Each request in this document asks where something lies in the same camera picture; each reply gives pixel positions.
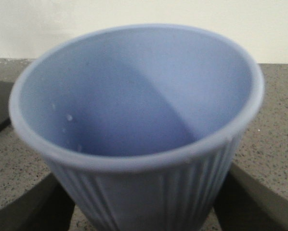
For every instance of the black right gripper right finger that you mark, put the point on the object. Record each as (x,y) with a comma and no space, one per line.
(244,204)

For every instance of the light blue ribbed cup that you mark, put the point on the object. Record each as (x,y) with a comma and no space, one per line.
(139,123)

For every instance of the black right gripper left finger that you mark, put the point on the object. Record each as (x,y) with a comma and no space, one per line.
(46,207)

